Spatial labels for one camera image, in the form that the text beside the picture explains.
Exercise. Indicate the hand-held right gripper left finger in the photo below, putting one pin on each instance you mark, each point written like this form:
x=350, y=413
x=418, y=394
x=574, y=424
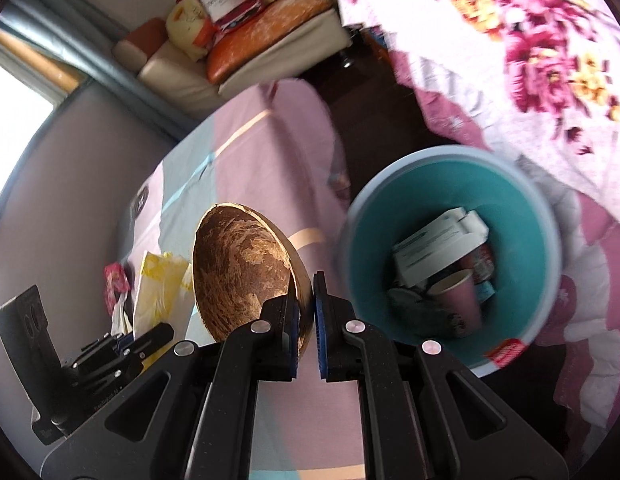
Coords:
x=290, y=340

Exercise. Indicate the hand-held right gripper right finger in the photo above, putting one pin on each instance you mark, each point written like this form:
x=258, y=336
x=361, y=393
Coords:
x=321, y=340

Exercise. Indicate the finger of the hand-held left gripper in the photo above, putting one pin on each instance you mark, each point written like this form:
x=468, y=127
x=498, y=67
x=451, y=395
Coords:
x=105, y=360
x=152, y=340

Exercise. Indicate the brown wooden bowl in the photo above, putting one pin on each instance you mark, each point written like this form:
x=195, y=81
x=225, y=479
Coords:
x=240, y=270

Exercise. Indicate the pink paper cup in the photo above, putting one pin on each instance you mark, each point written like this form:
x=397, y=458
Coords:
x=457, y=300

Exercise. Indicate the red drink can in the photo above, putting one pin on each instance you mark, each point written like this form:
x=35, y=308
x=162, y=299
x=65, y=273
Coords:
x=479, y=262

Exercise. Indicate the teal plastic bin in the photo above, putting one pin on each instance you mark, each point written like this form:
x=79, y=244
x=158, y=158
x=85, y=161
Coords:
x=514, y=220

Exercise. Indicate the yellow plastic bag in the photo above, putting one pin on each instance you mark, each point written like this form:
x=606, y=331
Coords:
x=160, y=285

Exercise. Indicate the pink snack packet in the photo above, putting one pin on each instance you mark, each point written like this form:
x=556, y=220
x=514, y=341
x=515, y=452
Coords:
x=115, y=282

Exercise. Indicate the grey crumpled wrapper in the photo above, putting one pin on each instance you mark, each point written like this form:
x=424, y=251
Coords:
x=414, y=310

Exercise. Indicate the dark remote control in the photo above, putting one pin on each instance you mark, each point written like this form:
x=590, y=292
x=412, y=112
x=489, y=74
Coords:
x=140, y=202

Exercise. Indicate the white cardboard box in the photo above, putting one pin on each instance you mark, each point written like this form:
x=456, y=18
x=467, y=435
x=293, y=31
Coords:
x=434, y=245

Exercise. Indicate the striped pink tablecloth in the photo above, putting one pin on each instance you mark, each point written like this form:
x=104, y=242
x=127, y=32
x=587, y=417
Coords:
x=270, y=160

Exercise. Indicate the cream sofa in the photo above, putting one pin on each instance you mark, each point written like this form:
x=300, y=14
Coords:
x=190, y=80

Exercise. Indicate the grey curtain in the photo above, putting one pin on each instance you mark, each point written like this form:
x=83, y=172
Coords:
x=90, y=60

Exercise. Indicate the small orange armrest cushion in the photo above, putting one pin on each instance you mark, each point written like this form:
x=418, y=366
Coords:
x=140, y=42

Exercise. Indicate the large orange seat cushion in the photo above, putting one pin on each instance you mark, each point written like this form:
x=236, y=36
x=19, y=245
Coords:
x=270, y=35

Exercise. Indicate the yellow white pillow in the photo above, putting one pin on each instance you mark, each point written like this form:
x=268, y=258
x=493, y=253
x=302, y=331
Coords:
x=187, y=27

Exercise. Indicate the floral bed blanket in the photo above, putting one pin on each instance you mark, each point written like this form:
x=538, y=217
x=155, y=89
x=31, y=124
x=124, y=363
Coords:
x=489, y=35

